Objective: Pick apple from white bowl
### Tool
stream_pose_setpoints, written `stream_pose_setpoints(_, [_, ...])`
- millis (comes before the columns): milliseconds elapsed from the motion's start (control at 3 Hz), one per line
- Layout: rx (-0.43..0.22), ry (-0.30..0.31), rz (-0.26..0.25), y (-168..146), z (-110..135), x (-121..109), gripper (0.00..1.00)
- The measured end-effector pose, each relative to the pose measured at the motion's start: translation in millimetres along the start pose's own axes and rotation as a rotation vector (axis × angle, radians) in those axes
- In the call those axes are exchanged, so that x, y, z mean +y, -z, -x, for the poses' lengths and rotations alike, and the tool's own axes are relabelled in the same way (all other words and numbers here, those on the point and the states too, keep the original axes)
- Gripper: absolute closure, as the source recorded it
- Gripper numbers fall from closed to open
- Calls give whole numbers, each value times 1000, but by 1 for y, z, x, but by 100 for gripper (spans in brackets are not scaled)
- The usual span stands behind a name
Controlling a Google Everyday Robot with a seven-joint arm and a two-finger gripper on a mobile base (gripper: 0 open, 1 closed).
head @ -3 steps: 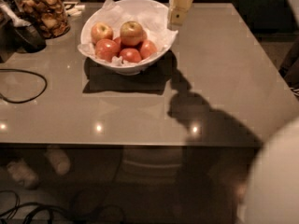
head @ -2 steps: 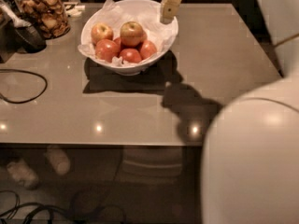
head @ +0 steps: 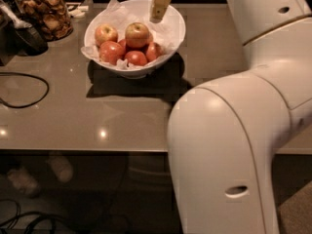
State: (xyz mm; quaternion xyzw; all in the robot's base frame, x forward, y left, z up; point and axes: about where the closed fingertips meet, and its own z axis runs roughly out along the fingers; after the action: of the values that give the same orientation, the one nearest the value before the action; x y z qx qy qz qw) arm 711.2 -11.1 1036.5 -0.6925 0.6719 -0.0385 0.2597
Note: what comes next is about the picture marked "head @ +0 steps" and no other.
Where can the white tissue paper liner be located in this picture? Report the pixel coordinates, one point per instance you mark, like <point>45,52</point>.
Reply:
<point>162,30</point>

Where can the white ceramic bowl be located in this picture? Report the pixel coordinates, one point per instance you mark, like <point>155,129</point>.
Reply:
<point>172,23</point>

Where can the front left red apple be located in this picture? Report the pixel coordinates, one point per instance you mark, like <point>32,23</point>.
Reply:
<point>110,52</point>

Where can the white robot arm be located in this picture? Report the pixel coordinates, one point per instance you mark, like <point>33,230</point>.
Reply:
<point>223,134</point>

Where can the black round device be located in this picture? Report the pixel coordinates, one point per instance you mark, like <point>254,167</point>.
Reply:
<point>30,42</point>

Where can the glass jar of dried chips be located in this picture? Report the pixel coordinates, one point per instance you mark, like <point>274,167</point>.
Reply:
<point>51,16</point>

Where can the right red apple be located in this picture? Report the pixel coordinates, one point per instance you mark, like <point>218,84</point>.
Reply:
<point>152,51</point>

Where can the small hidden red apple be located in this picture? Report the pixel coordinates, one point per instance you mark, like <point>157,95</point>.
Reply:
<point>123,44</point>

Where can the front middle red apple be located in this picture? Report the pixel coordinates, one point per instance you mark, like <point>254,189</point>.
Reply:
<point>136,58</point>

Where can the small white items on table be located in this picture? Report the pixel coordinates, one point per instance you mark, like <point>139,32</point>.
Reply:
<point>77,11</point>

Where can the white spoon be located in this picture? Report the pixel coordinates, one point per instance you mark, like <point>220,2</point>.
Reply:
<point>18,23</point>

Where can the yellow-red apple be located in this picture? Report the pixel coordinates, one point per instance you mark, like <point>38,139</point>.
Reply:
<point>137,35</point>
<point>105,32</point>

